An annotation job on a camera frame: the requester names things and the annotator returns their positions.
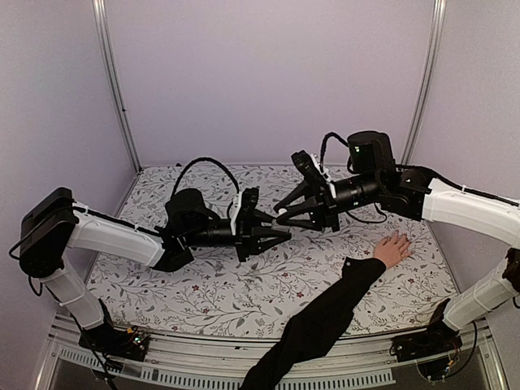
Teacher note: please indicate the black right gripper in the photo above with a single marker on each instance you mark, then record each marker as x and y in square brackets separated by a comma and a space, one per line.
[322, 210]

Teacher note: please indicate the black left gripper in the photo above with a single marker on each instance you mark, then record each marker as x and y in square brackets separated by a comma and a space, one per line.
[249, 229]

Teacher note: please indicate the black sleeved forearm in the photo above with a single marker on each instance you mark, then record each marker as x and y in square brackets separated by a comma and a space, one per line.
[312, 332]

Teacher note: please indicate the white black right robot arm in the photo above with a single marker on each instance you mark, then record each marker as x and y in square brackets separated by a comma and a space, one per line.
[413, 192]

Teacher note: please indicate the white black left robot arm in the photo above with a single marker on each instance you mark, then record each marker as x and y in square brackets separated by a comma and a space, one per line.
[58, 223]

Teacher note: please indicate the person's bare hand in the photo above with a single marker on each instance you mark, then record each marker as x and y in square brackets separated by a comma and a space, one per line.
[391, 250]

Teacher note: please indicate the floral patterned table mat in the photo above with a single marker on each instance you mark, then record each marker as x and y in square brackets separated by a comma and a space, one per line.
[218, 295]

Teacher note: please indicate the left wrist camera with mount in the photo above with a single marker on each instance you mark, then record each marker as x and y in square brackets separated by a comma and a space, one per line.
[242, 217]

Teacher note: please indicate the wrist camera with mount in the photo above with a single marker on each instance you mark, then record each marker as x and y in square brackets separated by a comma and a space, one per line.
[242, 217]
[305, 163]

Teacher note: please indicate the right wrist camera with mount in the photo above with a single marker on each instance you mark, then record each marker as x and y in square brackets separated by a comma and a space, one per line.
[305, 163]

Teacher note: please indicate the aluminium front rail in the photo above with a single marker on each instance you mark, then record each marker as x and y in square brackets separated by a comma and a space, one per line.
[183, 361]

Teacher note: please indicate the right aluminium frame post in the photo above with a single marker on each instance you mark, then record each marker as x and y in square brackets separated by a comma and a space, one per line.
[433, 47]

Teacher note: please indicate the aluminium frame post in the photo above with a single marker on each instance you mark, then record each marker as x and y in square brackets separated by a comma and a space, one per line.
[108, 58]
[433, 47]

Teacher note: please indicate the left aluminium frame post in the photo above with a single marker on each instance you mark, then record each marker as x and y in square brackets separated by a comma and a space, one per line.
[108, 58]

